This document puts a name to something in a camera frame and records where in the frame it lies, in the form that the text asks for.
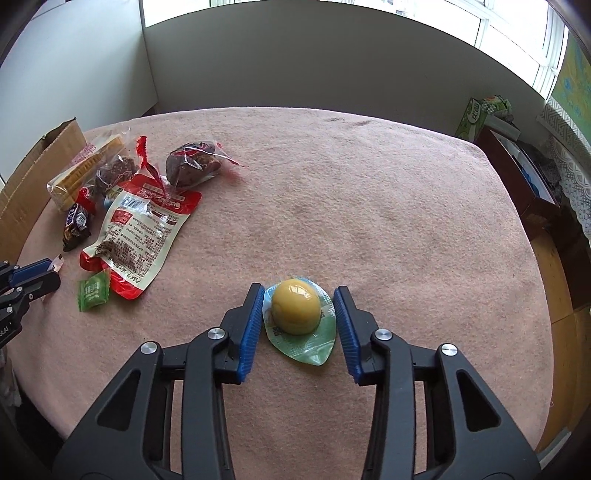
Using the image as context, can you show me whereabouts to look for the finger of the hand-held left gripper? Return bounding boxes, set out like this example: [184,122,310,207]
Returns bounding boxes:
[0,259,52,287]
[0,273,62,319]

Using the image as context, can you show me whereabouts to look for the white lace cloth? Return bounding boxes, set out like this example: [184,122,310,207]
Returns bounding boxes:
[536,104,591,227]

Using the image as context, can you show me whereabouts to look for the brown cake clear packet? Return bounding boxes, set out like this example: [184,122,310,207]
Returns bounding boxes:
[95,136,160,199]
[165,141,250,188]

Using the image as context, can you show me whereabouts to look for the yellow jelly cup green lid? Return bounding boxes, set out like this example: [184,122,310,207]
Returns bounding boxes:
[262,275,338,367]

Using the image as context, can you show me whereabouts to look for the black candy bar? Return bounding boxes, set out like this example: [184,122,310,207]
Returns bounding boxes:
[62,187,95,252]

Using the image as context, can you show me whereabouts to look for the dark wooden cabinet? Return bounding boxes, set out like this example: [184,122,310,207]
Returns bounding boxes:
[475,127,561,227]

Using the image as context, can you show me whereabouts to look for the red and white snack bag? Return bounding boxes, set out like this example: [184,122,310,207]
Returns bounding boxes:
[79,174,203,301]

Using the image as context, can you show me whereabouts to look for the green carton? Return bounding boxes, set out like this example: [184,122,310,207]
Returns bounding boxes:
[455,95,513,141]

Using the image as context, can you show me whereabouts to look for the white wardrobe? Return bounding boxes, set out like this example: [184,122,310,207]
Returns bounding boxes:
[0,0,160,121]

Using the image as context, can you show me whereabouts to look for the green candy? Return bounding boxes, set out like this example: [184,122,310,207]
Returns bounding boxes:
[78,270,112,312]

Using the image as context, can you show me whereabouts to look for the wall map poster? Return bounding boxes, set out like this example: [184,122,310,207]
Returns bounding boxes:
[551,32,591,125]

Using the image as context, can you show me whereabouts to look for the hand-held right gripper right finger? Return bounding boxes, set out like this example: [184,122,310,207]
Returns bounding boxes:
[333,285,541,480]

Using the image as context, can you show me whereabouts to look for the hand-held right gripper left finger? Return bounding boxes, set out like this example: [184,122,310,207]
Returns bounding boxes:
[53,282,266,480]

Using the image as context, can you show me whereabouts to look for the cardboard box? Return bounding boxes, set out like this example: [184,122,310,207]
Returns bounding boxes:
[0,117,86,264]

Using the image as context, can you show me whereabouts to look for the white window frame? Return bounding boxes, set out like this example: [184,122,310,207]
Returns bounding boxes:
[139,0,571,100]

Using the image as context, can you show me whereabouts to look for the sliced bread packet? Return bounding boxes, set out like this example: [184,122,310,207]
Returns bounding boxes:
[46,130,125,213]

